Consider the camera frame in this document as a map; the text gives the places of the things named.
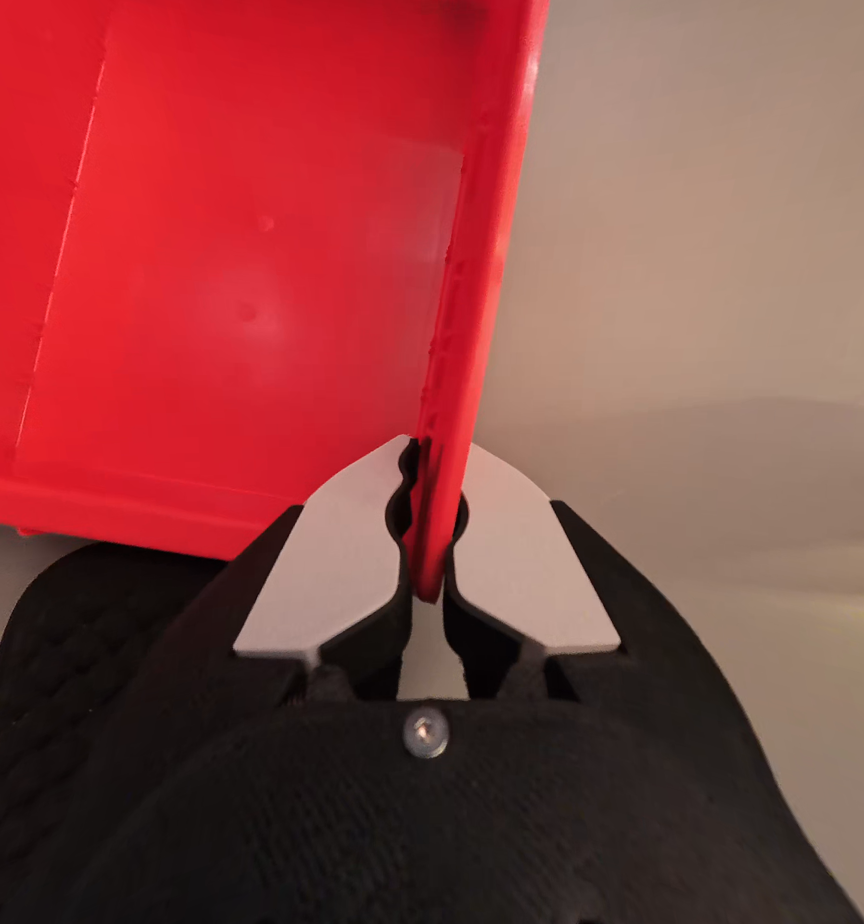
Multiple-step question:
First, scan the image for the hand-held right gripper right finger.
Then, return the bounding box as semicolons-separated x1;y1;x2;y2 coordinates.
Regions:
440;441;621;661

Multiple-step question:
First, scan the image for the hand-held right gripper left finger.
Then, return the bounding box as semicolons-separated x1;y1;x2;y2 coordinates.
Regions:
233;434;419;668

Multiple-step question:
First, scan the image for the red plastic bin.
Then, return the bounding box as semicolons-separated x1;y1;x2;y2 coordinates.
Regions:
0;0;551;604

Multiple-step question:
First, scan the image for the black ribbed pad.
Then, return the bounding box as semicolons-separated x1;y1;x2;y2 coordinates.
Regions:
0;542;267;867

